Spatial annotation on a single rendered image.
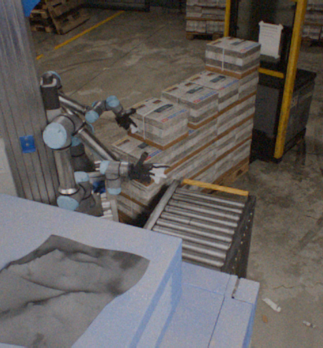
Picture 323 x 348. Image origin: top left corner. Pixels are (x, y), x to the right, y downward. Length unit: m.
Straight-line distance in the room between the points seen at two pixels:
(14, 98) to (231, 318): 1.71
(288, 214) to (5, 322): 3.24
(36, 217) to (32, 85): 1.37
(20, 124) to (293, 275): 2.19
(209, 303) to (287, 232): 2.62
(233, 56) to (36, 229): 2.83
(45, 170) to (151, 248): 1.72
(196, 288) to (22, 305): 0.47
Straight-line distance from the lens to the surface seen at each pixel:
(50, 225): 1.05
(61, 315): 0.84
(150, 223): 2.45
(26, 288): 0.91
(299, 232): 3.72
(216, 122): 3.53
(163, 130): 2.95
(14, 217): 1.11
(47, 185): 2.67
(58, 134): 2.12
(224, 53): 3.68
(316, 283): 3.35
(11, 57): 2.31
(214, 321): 1.08
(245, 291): 1.14
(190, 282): 1.15
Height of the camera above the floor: 2.42
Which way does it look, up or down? 35 degrees down
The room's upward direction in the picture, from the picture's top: 2 degrees counter-clockwise
